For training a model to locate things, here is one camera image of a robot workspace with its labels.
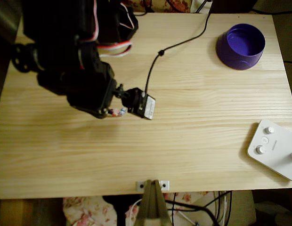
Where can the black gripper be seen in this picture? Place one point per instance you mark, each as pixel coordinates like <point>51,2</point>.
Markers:
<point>93,107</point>

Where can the candy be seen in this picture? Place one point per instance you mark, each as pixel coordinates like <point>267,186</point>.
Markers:
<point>116,112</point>

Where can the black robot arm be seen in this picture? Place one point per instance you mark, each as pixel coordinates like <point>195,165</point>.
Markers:
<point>54,23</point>

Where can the purple bowl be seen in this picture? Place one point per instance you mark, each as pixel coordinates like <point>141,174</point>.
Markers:
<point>240,63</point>

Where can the floral fabric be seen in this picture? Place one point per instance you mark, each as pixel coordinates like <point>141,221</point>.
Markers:
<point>84,212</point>
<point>160,5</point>

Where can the wooden table leg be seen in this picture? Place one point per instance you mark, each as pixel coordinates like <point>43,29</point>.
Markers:
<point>16,213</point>

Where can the beige box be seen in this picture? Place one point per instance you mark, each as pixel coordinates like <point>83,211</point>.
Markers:
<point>242,207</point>

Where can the black box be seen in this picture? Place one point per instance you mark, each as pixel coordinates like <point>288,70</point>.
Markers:
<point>230,5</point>

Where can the white desk lamp base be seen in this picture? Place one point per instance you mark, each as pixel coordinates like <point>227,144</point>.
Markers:
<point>275,153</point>

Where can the black wrist camera white label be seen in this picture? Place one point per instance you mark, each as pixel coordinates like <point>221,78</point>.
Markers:
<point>149,107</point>

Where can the white metal bracket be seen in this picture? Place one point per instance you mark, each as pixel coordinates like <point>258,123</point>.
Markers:
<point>166,184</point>

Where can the olive camera stand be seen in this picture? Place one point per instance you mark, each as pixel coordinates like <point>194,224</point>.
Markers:
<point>151,204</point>

